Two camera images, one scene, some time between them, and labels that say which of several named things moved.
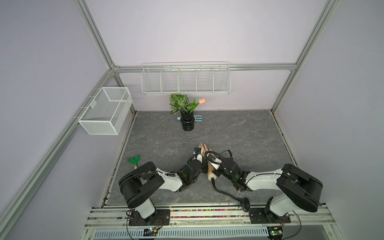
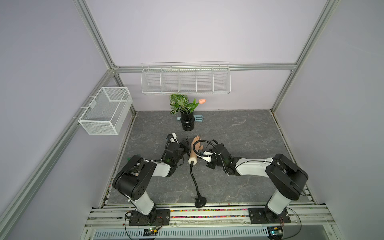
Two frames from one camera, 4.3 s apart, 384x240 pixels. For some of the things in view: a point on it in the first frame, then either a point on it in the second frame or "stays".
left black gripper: (204, 166) → (187, 143)
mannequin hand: (212, 176) → (200, 202)
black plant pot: (187, 121) stays
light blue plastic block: (197, 118) stays
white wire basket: (104, 115) stays
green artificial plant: (180, 102) stays
